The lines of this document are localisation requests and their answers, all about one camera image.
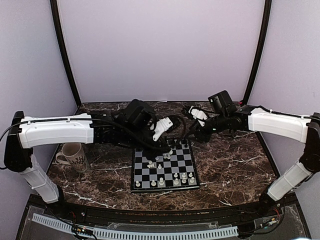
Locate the white bishop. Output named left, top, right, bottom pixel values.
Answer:
left=181, top=172, right=187, bottom=184

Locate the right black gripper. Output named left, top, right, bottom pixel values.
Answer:
left=185, top=112, right=229, bottom=143

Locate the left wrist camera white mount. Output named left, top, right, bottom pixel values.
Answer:
left=149, top=115, right=187, bottom=142

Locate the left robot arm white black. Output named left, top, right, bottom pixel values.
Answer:
left=1, top=99, right=177, bottom=218

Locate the right black frame post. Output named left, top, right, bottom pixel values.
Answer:
left=242, top=0, right=273, bottom=104

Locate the black front rail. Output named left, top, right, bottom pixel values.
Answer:
left=65, top=202, right=260, bottom=223

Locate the white mug floral pattern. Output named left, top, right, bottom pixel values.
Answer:
left=55, top=142, right=89, bottom=173

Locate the black chess pieces row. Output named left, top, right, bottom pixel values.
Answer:
left=167, top=138, right=189, bottom=150

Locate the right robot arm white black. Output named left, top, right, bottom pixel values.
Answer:
left=183, top=90, right=320, bottom=217

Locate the black grey chess board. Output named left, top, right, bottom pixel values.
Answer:
left=130, top=139, right=200, bottom=193

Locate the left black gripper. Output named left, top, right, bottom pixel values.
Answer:
left=121, top=124, right=171, bottom=161

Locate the white piece front row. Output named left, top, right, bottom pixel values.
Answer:
left=173, top=178, right=179, bottom=186

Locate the white slotted cable duct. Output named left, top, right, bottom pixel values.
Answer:
left=31, top=213, right=239, bottom=240

